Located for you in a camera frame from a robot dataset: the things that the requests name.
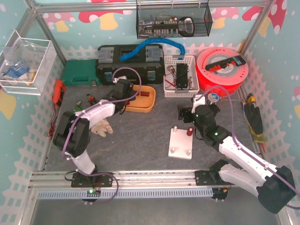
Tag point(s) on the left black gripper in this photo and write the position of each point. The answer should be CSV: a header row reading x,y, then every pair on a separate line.
x,y
126,94

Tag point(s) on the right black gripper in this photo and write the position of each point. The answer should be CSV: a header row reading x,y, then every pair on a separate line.
x,y
186,113

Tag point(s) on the white peg base plate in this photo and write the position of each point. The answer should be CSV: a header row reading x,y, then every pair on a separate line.
x,y
180,145

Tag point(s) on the white work glove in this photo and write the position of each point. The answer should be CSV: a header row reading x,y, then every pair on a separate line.
x,y
102,128

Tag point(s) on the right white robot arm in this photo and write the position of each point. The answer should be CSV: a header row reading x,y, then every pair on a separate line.
x,y
273,186

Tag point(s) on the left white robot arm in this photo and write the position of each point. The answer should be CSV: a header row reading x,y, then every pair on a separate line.
x,y
72,132

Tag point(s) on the small red spring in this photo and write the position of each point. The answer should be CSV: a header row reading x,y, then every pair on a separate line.
x,y
144,93

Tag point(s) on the orange plastic tray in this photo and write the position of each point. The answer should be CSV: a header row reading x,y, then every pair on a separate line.
x,y
142,104

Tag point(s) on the black toolbox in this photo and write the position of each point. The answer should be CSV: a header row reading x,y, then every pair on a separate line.
x,y
149,63

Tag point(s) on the white perforated basket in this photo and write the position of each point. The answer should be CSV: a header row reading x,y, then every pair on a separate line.
x,y
169,80

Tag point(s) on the black module in basket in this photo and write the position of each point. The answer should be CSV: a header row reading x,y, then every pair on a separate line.
x,y
181,75

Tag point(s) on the green small tool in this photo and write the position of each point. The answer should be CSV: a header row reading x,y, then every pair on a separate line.
x,y
78,107

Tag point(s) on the green plastic case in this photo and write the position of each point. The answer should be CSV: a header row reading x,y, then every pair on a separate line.
x,y
80,72

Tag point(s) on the red filament spool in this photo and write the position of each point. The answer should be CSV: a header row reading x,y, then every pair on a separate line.
x,y
230,78

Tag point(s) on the orange multimeter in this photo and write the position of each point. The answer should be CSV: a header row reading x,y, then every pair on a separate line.
x,y
58,94

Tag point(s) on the black yellow work glove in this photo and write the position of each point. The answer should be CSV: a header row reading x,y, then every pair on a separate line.
x,y
253,117

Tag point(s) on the black terminal strip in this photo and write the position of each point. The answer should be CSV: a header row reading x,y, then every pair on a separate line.
x,y
235,61

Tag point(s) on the blue white glove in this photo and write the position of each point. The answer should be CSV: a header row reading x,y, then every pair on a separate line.
x,y
18,71

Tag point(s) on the solder wire spool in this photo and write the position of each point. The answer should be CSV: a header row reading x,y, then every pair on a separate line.
x,y
213,97

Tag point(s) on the red handled pliers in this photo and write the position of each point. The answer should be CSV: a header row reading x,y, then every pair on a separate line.
x,y
91,99

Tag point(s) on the aluminium rail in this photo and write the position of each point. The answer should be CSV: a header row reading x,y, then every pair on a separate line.
x,y
127,179

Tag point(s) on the yellow handled screwdriver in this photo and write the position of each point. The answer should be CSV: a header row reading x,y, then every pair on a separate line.
x,y
249,100

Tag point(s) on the black wire mesh basket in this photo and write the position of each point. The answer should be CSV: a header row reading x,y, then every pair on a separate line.
x,y
173,18

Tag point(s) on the grey slotted cable duct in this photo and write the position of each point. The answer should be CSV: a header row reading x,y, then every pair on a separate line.
x,y
126,193

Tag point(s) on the clear acrylic wall box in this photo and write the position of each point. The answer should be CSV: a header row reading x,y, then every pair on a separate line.
x,y
38,54

